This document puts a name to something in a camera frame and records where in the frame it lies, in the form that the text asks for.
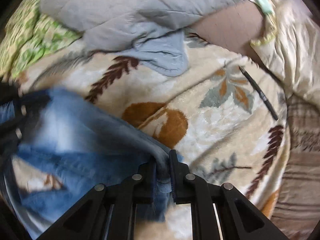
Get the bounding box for blue denim jeans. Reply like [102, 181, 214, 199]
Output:
[1, 88, 171, 239]

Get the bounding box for brown striped bedsheet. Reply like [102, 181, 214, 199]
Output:
[271, 95, 319, 239]

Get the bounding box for green patterned pillow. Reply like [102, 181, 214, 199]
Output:
[1, 0, 81, 79]

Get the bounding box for beige leaf-print fleece blanket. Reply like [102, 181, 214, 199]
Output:
[15, 29, 292, 240]

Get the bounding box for black pen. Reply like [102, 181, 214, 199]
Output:
[239, 66, 278, 121]

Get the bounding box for grey quilted pillow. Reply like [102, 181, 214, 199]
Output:
[39, 0, 253, 78]

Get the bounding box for cream crumpled cloth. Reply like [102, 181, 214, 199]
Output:
[251, 0, 319, 107]

